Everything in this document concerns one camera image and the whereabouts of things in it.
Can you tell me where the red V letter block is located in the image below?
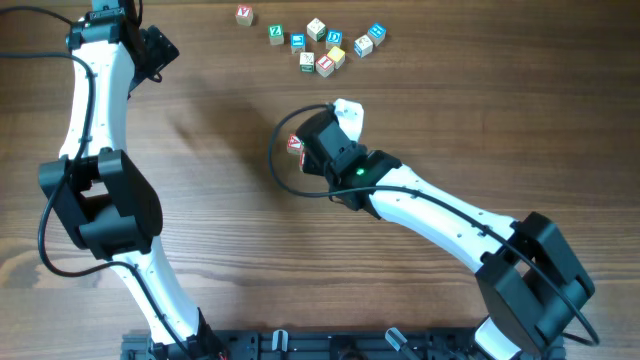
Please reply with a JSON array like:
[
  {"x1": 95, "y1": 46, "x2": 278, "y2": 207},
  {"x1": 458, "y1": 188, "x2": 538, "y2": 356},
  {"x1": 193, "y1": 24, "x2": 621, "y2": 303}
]
[{"x1": 235, "y1": 4, "x2": 254, "y2": 26}]

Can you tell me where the blue D letter block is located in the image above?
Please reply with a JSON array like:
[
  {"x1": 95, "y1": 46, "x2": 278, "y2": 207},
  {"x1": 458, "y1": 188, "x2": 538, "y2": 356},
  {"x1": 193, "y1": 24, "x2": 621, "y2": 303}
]
[{"x1": 325, "y1": 29, "x2": 343, "y2": 50}]

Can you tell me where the white blue side block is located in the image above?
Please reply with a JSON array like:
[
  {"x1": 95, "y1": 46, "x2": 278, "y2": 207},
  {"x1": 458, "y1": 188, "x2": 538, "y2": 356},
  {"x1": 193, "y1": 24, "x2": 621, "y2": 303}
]
[{"x1": 354, "y1": 35, "x2": 374, "y2": 58}]

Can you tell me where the red i block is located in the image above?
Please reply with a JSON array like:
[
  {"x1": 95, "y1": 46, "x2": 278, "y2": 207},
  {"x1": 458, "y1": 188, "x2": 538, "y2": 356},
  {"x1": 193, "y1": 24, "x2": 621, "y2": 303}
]
[
  {"x1": 314, "y1": 54, "x2": 335, "y2": 78},
  {"x1": 299, "y1": 150, "x2": 306, "y2": 172}
]

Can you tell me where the yellow top block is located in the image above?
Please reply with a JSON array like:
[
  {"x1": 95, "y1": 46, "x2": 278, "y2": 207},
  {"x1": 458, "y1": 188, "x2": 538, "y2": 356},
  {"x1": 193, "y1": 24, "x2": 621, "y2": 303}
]
[{"x1": 327, "y1": 46, "x2": 346, "y2": 69}]

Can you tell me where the blue picture block right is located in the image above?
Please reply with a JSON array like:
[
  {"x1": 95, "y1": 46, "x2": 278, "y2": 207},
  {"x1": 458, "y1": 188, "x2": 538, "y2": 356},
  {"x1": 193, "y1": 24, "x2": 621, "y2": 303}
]
[{"x1": 367, "y1": 23, "x2": 387, "y2": 46}]

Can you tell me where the red A letter block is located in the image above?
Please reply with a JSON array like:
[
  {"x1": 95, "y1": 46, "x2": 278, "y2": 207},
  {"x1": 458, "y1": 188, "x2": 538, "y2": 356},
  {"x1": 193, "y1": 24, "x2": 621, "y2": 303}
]
[{"x1": 287, "y1": 134, "x2": 304, "y2": 155}]

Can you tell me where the white green picture block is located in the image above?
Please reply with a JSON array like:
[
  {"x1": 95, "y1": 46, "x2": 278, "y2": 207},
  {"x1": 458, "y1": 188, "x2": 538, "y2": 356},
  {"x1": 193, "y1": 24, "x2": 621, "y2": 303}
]
[{"x1": 299, "y1": 52, "x2": 315, "y2": 73}]

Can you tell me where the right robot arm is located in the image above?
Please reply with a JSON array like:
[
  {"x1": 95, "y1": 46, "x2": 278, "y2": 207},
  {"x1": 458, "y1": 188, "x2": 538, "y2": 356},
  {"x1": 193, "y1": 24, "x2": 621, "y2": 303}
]
[{"x1": 296, "y1": 109, "x2": 595, "y2": 359}]

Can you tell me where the green Z letter block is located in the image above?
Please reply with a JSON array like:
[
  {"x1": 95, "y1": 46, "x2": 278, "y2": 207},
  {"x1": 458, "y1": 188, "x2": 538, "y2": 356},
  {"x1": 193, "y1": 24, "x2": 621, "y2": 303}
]
[{"x1": 268, "y1": 24, "x2": 284, "y2": 45}]

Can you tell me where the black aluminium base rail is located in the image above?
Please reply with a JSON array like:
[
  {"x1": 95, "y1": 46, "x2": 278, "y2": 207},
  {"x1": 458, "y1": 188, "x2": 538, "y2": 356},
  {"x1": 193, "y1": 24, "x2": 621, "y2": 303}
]
[{"x1": 119, "y1": 327, "x2": 567, "y2": 360}]

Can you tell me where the blue picture block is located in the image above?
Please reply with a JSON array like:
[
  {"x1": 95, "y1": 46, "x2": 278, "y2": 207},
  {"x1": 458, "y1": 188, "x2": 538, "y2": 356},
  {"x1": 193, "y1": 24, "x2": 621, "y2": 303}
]
[
  {"x1": 290, "y1": 33, "x2": 306, "y2": 54},
  {"x1": 367, "y1": 23, "x2": 387, "y2": 46}
]

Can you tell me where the white green top block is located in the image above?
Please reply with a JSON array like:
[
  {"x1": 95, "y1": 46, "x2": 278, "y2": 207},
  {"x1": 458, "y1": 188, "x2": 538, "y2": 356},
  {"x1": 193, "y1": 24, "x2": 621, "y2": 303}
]
[{"x1": 307, "y1": 18, "x2": 327, "y2": 42}]

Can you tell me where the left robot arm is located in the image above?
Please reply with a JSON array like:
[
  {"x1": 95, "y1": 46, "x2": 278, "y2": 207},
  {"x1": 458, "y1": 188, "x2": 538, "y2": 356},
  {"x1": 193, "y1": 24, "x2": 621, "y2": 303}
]
[{"x1": 39, "y1": 1, "x2": 226, "y2": 359}]

